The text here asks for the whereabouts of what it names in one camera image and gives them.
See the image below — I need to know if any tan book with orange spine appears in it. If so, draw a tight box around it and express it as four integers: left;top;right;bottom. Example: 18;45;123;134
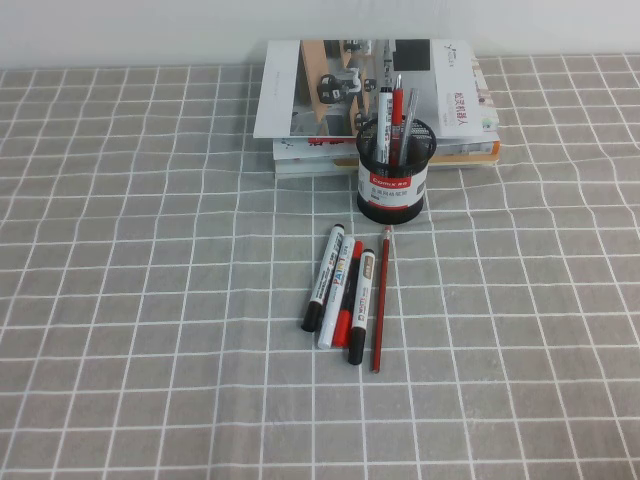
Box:
333;152;500;174

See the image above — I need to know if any white paint marker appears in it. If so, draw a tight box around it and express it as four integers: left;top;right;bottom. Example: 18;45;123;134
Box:
317;238;357;350

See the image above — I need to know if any thin white book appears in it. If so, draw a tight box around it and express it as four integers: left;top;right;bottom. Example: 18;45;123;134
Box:
273;158;362;181

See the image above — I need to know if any white marker with black text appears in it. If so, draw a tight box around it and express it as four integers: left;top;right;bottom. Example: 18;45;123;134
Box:
300;223;347;333

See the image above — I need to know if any red pencil with eraser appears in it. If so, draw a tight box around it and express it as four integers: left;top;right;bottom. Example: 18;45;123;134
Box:
370;224;393;374

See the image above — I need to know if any black pen with red caps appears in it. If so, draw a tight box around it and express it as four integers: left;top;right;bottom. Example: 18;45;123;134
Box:
331;241;365;349

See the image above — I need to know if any white marker with black cap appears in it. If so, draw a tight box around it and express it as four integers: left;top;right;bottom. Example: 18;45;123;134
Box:
375;87;394;164

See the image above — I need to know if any grey transparent pen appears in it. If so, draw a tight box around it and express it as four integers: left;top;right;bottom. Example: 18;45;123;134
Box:
402;88;420;166

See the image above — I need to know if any grey checked tablecloth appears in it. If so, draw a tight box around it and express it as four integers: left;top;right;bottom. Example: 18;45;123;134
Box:
0;52;640;480

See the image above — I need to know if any black mesh pen holder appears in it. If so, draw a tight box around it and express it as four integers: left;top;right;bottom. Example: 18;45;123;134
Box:
356;118;437;225

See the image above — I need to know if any white brochure with office photo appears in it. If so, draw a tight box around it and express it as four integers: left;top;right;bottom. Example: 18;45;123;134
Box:
252;38;487;142

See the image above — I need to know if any white marker with gold label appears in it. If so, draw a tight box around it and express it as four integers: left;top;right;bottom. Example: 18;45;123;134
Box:
347;248;377;366

